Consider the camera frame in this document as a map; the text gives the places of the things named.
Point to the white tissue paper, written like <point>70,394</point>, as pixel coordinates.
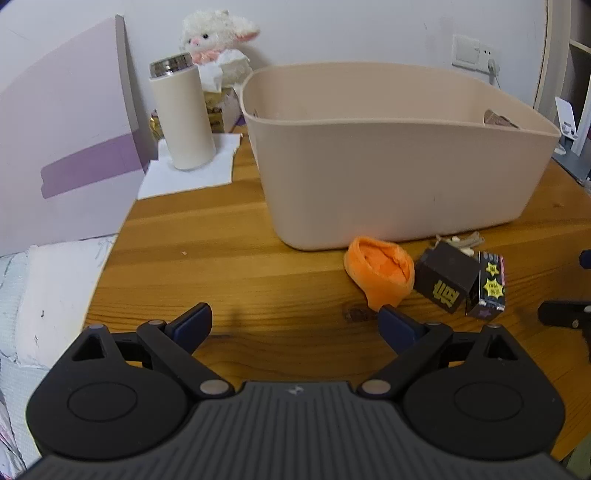
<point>233,69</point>

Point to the white plush toy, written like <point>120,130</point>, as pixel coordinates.
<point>207,30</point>

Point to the cream thermos bottle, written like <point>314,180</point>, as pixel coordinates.
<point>184,120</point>

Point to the beige plastic storage bin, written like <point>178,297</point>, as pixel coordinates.
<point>369,175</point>

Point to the dark carton with yellow stars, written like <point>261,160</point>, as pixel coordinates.
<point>490,286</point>

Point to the gold foil packet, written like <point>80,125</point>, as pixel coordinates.
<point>155,124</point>

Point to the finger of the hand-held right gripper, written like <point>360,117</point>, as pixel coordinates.
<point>586,259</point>
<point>561,314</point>

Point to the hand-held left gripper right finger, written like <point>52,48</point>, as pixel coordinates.
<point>392,323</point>

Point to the white phone stand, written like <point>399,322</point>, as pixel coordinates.
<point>567,117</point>

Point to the grey flat device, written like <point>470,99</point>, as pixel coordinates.
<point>575,161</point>

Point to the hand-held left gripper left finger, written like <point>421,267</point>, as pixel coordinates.
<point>191,323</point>

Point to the wooden shelf unit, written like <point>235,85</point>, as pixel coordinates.
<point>575,60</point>

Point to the pale patterned bed sheet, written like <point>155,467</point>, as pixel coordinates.
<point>11,323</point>

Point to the white wall socket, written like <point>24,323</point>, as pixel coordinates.
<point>468,50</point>

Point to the brown item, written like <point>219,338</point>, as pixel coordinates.
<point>498,121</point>

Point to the small black box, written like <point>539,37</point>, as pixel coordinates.
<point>443,277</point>

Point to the yellow tissue box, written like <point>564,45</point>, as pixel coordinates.
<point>219,110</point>

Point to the pale purple board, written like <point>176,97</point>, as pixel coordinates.
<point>60,129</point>

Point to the orange plush toy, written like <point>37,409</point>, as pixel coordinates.
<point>383,270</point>

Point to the white paper napkin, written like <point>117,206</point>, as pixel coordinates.
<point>184,177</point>

